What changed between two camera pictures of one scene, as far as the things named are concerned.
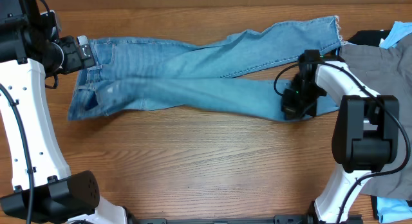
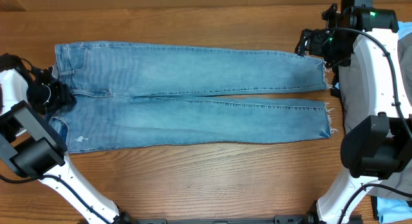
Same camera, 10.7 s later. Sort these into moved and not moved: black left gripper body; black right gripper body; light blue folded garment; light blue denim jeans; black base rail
Moved: light blue denim jeans; black left gripper body; black right gripper body
Not moved: light blue folded garment; black base rail
